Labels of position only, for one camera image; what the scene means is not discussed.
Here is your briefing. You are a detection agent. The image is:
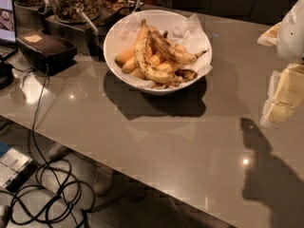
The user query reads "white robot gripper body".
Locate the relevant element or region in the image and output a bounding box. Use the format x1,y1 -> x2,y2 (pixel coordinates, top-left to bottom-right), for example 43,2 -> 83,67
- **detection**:
277,0 -> 304,61

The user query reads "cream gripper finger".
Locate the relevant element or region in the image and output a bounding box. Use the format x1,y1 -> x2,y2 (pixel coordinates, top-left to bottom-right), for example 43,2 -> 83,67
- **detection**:
260,64 -> 304,129
257,23 -> 281,47

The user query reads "spotted brown ripe banana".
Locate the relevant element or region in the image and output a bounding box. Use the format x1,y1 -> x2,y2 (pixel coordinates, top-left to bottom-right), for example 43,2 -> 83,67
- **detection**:
147,26 -> 206,66

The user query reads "white ceramic bowl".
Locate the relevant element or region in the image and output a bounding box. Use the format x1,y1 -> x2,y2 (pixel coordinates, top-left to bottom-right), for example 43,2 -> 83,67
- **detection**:
104,9 -> 212,96

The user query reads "dark overripe banana piece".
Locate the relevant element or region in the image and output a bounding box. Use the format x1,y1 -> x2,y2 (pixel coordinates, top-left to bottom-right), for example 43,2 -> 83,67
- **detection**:
175,69 -> 198,82

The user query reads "spotted yellow curved banana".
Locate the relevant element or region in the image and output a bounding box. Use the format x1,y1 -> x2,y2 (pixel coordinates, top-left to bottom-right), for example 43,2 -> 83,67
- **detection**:
135,38 -> 174,85

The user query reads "dark metal jar stand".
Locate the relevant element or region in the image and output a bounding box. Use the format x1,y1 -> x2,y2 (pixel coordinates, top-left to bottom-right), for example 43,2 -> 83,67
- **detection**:
15,5 -> 109,61

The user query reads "black box with label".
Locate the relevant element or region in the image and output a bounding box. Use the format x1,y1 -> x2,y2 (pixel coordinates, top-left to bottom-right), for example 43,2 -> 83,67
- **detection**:
16,30 -> 77,76

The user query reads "laptop with lit screen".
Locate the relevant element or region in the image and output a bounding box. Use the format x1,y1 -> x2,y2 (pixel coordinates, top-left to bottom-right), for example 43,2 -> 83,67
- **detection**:
0,0 -> 18,61

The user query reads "grey device on floor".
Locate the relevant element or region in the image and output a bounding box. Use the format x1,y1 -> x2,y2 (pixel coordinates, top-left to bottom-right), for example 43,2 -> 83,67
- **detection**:
0,148 -> 32,192

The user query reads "scoop with white handle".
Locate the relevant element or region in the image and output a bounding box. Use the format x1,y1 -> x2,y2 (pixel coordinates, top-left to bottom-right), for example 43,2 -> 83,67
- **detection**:
75,7 -> 99,36

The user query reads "black cable on floor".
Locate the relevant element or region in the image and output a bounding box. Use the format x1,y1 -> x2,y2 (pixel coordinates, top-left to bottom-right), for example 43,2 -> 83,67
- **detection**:
0,64 -> 98,228

